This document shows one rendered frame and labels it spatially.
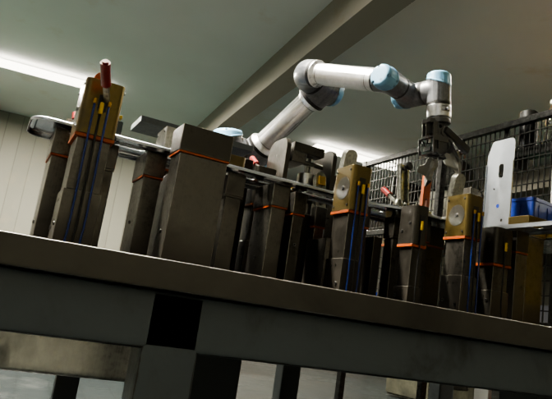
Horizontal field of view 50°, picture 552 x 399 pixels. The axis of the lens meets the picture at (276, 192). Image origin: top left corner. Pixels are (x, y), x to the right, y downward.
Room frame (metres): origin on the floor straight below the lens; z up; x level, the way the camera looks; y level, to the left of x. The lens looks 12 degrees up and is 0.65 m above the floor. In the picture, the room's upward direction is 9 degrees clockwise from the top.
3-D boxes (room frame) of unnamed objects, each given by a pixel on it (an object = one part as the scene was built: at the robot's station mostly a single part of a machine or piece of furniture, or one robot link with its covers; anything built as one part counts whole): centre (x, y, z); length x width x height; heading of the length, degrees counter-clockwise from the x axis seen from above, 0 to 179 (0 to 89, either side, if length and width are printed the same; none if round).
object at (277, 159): (1.83, -0.07, 0.94); 0.18 x 0.13 x 0.49; 115
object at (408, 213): (1.55, -0.39, 0.84); 0.10 x 0.05 x 0.29; 25
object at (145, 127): (1.81, 0.29, 1.16); 0.37 x 0.14 x 0.02; 115
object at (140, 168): (1.43, 0.32, 0.84); 0.12 x 0.05 x 0.29; 25
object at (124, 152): (1.59, -0.05, 1.00); 1.38 x 0.22 x 0.02; 115
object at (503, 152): (1.90, -0.73, 1.17); 0.12 x 0.01 x 0.34; 25
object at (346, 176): (1.46, -0.20, 0.87); 0.12 x 0.07 x 0.35; 25
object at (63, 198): (1.18, 0.39, 0.88); 0.14 x 0.09 x 0.36; 25
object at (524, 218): (1.80, -0.79, 0.88); 0.08 x 0.08 x 0.36; 25
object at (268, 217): (1.57, 0.01, 0.84); 0.12 x 0.05 x 0.29; 25
